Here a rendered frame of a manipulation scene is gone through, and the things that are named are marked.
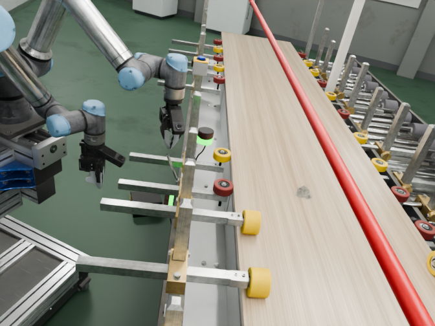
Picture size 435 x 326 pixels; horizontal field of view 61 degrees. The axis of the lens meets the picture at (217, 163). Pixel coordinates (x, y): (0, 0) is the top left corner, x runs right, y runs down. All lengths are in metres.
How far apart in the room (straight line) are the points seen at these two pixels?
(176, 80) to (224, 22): 6.38
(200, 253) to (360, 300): 0.65
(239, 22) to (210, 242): 6.30
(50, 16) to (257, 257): 1.07
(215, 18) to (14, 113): 6.46
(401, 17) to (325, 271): 6.94
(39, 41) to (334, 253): 1.27
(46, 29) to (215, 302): 1.14
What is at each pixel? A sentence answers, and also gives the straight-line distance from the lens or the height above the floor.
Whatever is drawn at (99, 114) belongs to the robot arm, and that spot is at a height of 1.15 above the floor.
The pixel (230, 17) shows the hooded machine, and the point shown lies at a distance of 7.62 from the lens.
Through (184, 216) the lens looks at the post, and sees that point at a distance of 0.94.
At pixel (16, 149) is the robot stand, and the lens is 1.55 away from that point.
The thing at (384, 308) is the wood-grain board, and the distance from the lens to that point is 1.25.
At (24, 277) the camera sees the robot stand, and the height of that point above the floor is 0.21.
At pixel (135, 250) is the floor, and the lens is 2.41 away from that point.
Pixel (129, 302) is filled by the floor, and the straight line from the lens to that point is 2.17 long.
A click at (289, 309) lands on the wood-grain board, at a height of 0.90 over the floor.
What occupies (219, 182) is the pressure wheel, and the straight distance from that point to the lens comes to 1.47.
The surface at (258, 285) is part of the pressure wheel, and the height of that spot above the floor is 0.96.
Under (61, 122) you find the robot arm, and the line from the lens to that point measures 1.29.
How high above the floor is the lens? 1.74
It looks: 32 degrees down
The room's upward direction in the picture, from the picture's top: 11 degrees clockwise
